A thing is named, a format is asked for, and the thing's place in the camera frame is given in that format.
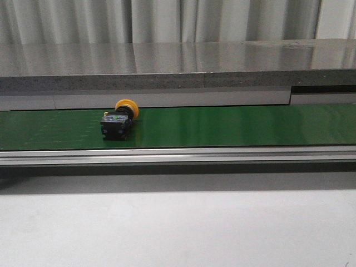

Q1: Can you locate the yellow mushroom push button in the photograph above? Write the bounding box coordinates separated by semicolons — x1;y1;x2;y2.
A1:
100;99;139;140

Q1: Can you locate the grey panel under countertop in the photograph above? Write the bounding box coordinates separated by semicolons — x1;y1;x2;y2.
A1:
1;85;355;111

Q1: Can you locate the green conveyor belt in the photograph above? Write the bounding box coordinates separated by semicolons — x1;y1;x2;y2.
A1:
1;104;355;151

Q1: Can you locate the grey stone countertop slab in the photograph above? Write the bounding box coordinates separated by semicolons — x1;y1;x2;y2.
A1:
1;39;355;96

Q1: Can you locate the white pleated curtain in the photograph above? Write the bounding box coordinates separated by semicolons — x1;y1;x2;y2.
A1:
1;1;355;45

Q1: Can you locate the aluminium conveyor frame rail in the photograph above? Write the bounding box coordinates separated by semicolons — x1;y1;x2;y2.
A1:
1;145;355;174

